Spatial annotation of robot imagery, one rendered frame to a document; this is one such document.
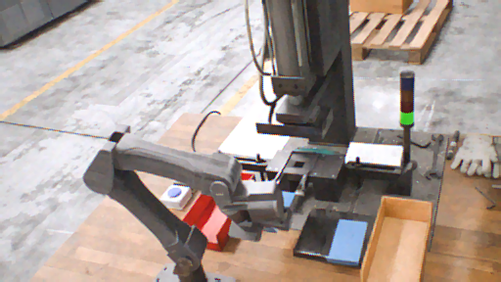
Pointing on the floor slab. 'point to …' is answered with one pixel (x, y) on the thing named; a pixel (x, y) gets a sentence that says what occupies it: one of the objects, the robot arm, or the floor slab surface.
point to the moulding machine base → (31, 18)
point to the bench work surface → (101, 249)
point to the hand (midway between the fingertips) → (259, 226)
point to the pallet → (380, 25)
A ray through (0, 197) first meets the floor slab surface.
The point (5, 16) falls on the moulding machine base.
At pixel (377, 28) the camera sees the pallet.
